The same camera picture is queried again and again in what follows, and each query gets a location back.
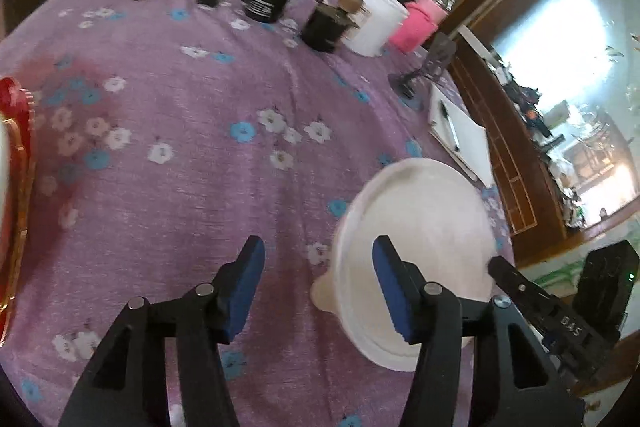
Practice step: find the purple floral tablecloth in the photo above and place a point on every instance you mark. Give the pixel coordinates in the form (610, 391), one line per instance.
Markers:
(190, 167)

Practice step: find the pink bottle with metal cap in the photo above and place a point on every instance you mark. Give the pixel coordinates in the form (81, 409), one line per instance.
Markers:
(417, 27)

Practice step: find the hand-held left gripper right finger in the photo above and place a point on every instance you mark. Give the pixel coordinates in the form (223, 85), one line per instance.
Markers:
(392, 297)

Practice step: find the jar with cork lid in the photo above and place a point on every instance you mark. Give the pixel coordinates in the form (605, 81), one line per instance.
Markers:
(352, 3)

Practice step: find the cream ribbed bowl with tab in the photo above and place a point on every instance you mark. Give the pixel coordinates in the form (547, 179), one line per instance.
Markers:
(420, 247)

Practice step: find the white plastic jar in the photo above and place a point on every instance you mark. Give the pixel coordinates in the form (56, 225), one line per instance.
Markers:
(377, 22)

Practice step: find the black pen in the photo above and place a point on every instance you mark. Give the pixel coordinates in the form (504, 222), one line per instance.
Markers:
(449, 124)

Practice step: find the wooden cabinet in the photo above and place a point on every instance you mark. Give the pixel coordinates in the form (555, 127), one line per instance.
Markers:
(515, 167)

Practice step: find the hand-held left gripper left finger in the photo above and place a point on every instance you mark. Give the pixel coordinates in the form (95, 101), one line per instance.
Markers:
(245, 292)

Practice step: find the white notebook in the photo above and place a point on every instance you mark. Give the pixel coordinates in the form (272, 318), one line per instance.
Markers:
(470, 142)

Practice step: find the red plate with gold rim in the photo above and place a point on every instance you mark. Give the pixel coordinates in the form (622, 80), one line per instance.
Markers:
(20, 187)

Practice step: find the black jar with red label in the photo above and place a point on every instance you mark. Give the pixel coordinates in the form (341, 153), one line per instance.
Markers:
(327, 27)

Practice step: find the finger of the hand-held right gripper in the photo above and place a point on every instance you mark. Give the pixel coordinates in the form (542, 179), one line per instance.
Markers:
(522, 289)

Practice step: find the black phone stand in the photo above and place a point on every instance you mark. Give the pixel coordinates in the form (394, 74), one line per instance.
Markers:
(432, 57)

